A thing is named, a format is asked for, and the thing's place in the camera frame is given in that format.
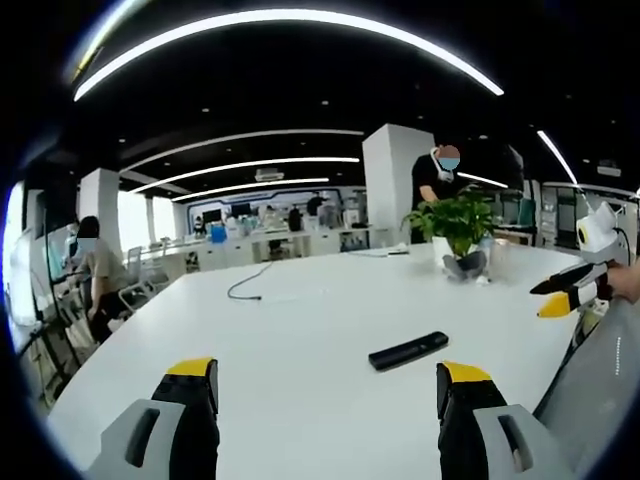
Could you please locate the black remote control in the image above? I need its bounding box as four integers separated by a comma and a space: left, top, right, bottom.
368, 330, 450, 372

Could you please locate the green potted plant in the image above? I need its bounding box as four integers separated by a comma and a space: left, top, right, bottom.
402, 185, 497, 281

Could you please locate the long white counter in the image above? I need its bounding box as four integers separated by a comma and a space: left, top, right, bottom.
139, 225, 391, 274

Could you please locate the white pillar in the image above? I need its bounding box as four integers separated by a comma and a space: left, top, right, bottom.
361, 123, 435, 251
78, 167, 121, 251

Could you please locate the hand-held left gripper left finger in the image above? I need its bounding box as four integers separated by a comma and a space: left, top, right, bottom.
85, 357, 221, 480

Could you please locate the white office chair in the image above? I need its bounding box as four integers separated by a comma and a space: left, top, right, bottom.
115, 245, 171, 314

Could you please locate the person's grey clothing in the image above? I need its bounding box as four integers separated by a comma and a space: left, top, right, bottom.
532, 298, 640, 480

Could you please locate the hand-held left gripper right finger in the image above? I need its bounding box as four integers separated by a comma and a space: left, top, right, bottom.
436, 360, 576, 480

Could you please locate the black cable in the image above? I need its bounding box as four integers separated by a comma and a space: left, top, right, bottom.
227, 261, 274, 302

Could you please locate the person's right hand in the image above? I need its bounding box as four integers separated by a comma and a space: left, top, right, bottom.
602, 264, 640, 302

